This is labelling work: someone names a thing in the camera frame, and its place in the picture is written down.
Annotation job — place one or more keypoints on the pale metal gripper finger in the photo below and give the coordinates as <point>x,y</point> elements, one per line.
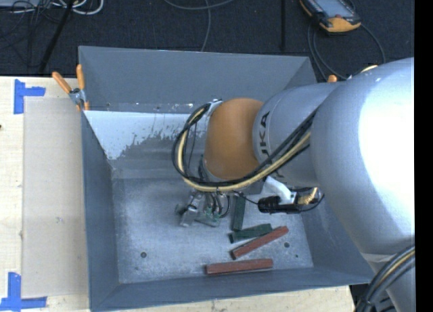
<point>181,209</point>
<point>187,218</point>

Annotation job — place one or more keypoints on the grey metal bin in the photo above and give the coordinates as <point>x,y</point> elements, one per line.
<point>162,236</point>

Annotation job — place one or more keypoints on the dark green flat block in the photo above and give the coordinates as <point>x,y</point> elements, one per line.
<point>252,232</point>
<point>239,214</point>

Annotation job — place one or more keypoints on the red-brown flat block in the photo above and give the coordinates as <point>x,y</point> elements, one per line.
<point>260,241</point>
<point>238,266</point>

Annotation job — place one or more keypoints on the pale wood flat board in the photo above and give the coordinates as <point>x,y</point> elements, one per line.
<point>50,185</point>

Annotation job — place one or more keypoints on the black cylinder on white bracket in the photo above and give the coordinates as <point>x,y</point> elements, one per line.
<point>270,204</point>

